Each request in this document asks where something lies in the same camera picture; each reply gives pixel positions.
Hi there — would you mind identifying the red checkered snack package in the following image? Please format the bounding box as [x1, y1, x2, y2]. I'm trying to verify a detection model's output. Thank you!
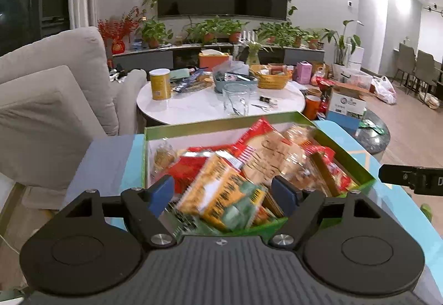
[164, 145, 243, 195]

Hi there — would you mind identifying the large red strawberry snack bag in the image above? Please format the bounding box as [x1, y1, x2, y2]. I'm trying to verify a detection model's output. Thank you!
[230, 118, 357, 197]

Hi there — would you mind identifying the brown QR code snack packet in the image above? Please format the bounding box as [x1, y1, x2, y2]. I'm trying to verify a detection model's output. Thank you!
[152, 138, 176, 177]

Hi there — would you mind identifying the round dark side table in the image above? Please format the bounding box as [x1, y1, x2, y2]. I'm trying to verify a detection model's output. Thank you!
[353, 110, 391, 162]

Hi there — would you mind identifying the white plastic bag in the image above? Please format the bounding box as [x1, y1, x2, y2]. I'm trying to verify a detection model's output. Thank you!
[372, 75, 397, 105]

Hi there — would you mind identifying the white blue cardboard box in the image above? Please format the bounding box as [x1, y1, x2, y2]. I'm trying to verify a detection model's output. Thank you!
[326, 85, 366, 135]

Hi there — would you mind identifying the green cardboard box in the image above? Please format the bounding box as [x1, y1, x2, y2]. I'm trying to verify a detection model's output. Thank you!
[143, 116, 375, 243]

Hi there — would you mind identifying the yellow green snack packet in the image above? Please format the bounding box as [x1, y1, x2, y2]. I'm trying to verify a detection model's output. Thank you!
[176, 154, 267, 232]

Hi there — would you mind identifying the orange mug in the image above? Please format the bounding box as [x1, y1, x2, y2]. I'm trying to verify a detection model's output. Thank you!
[303, 95, 321, 121]

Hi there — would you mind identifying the grey sofa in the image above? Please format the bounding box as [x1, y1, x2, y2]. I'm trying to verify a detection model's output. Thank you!
[1, 27, 147, 210]

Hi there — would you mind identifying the pink box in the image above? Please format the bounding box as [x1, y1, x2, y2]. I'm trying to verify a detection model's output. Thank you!
[296, 61, 312, 84]

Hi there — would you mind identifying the round white coffee table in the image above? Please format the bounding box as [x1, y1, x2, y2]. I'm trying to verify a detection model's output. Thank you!
[137, 81, 305, 125]

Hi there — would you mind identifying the yellow cylindrical can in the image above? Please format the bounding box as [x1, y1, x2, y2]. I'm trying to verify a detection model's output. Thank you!
[149, 69, 171, 101]

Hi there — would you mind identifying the yellow woven basket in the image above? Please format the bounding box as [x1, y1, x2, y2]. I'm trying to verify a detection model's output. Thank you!
[249, 64, 293, 90]

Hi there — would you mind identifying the clear glass cup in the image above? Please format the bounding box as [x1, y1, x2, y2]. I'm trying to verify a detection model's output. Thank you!
[222, 83, 251, 117]

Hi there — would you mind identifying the black tv cabinet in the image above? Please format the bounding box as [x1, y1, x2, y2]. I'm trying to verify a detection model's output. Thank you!
[113, 42, 325, 72]

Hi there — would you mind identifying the grey blue tray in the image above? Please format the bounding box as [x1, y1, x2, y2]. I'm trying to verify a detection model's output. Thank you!
[212, 71, 258, 93]

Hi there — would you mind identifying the orange storage box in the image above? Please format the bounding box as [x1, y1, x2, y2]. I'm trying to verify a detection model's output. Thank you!
[198, 49, 231, 71]

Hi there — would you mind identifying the red flower arrangement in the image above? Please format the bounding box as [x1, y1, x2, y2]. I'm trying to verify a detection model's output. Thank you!
[98, 6, 143, 55]

